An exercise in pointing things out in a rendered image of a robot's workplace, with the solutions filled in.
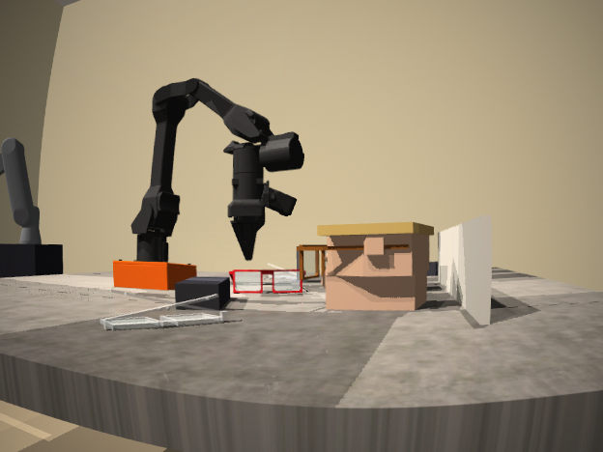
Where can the red glasses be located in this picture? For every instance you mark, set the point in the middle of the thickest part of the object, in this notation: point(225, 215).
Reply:
point(251, 280)

